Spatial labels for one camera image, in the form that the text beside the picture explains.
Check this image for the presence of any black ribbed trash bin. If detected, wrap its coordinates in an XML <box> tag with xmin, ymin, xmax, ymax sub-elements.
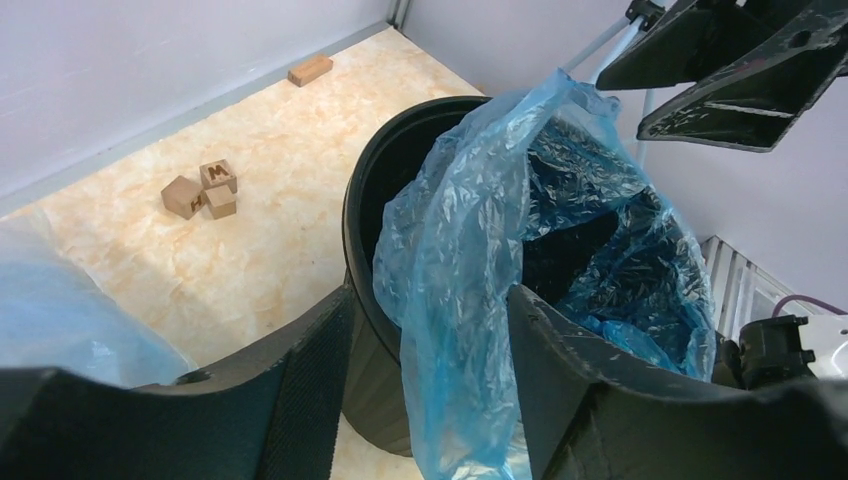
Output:
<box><xmin>342</xmin><ymin>95</ymin><xmax>489</xmax><ymax>458</ymax></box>

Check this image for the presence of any light blue tripod stand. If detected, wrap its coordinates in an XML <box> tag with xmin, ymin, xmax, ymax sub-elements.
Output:
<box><xmin>561</xmin><ymin>0</ymin><xmax>670</xmax><ymax>167</ymax></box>

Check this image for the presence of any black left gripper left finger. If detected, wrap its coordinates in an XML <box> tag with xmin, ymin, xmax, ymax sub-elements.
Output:
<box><xmin>1</xmin><ymin>286</ymin><xmax>353</xmax><ymax>479</ymax></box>

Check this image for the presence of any wooden letter cube H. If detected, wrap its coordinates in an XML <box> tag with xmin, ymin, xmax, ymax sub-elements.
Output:
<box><xmin>161</xmin><ymin>175</ymin><xmax>205</xmax><ymax>220</ymax></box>

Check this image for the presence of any plain wooden cube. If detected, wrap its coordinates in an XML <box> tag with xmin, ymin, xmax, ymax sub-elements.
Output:
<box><xmin>203</xmin><ymin>185</ymin><xmax>237</xmax><ymax>219</ymax></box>

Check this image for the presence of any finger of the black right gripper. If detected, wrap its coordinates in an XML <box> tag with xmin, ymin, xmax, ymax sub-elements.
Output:
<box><xmin>596</xmin><ymin>1</ymin><xmax>746</xmax><ymax>90</ymax></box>
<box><xmin>637</xmin><ymin>1</ymin><xmax>847</xmax><ymax>153</ymax></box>

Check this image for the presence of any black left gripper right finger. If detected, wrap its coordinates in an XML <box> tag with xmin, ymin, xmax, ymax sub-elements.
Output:
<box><xmin>508</xmin><ymin>286</ymin><xmax>847</xmax><ymax>479</ymax></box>

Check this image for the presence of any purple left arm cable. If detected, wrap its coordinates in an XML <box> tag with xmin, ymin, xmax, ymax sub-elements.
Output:
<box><xmin>770</xmin><ymin>294</ymin><xmax>848</xmax><ymax>319</ymax></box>

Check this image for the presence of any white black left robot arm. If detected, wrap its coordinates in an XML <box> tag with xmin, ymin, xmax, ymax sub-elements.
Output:
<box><xmin>1</xmin><ymin>286</ymin><xmax>847</xmax><ymax>479</ymax></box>

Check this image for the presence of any large translucent yellowish trash bag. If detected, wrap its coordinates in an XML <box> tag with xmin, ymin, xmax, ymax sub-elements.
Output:
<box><xmin>1</xmin><ymin>214</ymin><xmax>195</xmax><ymax>388</ymax></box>

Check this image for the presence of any wooden letter cube W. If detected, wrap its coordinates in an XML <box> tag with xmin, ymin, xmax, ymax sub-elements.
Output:
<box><xmin>198</xmin><ymin>159</ymin><xmax>238</xmax><ymax>194</ymax></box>

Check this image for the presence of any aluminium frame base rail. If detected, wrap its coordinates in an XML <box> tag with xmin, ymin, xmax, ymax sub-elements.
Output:
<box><xmin>700</xmin><ymin>235</ymin><xmax>816</xmax><ymax>339</ymax></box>

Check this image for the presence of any blue plastic trash bag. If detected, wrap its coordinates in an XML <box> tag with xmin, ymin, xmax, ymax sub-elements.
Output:
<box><xmin>374</xmin><ymin>70</ymin><xmax>717</xmax><ymax>479</ymax></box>

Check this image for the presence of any small tan wooden block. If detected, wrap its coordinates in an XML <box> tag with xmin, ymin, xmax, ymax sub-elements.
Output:
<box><xmin>287</xmin><ymin>55</ymin><xmax>334</xmax><ymax>87</ymax></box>

